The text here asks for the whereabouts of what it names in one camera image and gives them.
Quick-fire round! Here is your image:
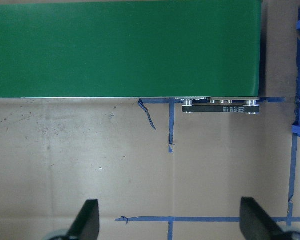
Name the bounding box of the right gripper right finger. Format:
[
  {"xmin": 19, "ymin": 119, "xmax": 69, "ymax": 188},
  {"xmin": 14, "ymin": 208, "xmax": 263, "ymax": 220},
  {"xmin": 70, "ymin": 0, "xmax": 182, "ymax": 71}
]
[{"xmin": 239, "ymin": 197, "xmax": 284, "ymax": 240}]

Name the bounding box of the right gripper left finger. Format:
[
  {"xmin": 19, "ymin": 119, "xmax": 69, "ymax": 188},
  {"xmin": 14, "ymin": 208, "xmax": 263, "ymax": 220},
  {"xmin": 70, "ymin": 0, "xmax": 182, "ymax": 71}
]
[{"xmin": 66, "ymin": 199, "xmax": 100, "ymax": 240}]

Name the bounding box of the green conveyor belt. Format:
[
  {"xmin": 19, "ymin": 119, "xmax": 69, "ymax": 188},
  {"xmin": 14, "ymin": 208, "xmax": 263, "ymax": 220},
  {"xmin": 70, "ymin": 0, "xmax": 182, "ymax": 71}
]
[{"xmin": 0, "ymin": 0, "xmax": 262, "ymax": 114}]

